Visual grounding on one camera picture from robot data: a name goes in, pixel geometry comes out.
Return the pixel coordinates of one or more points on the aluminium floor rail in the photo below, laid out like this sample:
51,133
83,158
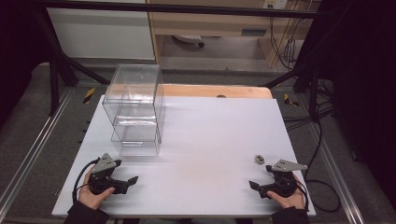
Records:
339,174
34,149

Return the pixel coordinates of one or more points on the clear acrylic drawer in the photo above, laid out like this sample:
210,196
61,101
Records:
140,146

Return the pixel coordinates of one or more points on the black metal stand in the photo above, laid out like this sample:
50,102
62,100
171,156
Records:
308,77
59,68

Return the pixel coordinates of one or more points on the black yellow tape marker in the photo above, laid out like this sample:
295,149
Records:
89,95
290,100

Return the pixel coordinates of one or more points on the wooden board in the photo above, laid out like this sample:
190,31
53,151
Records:
218,91

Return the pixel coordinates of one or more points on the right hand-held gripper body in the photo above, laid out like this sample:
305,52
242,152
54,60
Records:
283,182

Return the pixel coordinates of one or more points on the small grey metal clip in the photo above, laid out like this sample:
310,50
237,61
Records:
259,159

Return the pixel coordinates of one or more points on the person's right hand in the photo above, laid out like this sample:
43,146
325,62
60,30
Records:
289,200

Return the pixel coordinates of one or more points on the black metal crossbar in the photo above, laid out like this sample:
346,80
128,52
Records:
186,8

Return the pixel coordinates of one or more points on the white wall socket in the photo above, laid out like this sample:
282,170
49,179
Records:
275,3

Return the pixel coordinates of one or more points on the person's left hand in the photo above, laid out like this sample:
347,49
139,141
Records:
90,197

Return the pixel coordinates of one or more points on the white cabinet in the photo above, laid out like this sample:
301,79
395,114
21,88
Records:
99,31

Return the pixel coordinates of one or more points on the light wooden desk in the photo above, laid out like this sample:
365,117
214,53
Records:
218,23

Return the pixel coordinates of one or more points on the grey chair base with caster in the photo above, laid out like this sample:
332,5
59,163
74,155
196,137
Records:
189,39

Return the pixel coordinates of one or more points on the clear acrylic drawer cabinet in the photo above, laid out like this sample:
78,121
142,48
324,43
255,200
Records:
137,102

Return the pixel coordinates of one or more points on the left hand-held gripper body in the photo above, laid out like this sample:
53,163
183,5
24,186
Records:
101,174

